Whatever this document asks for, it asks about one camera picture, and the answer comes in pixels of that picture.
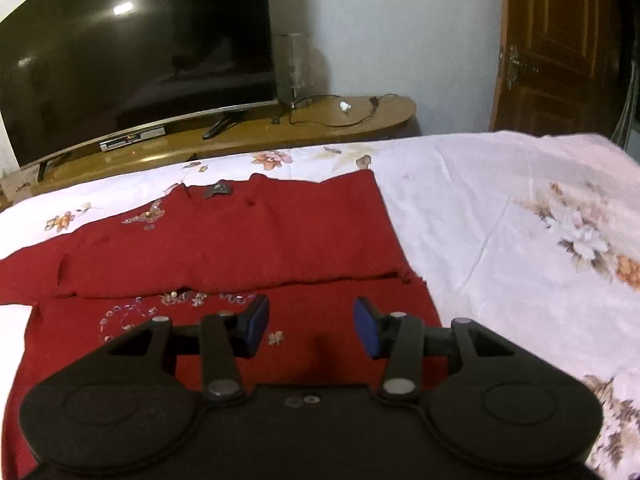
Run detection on black cable on stand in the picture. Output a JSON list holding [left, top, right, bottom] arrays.
[[271, 93, 400, 129]]

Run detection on wooden TV stand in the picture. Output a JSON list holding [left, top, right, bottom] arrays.
[[1, 94, 416, 209]]

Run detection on metal door handle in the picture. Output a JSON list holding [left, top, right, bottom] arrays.
[[499, 44, 539, 90]]

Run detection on silver set-top box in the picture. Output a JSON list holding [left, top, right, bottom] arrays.
[[100, 126, 166, 152]]

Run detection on floral white bedsheet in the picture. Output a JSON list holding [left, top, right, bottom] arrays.
[[1, 132, 639, 479]]

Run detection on large black television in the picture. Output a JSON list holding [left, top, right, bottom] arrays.
[[1, 0, 277, 166]]

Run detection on red embroidered sweater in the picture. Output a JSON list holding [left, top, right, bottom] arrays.
[[1, 170, 439, 479]]

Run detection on brown wooden door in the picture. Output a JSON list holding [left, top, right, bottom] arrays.
[[490, 0, 638, 139]]

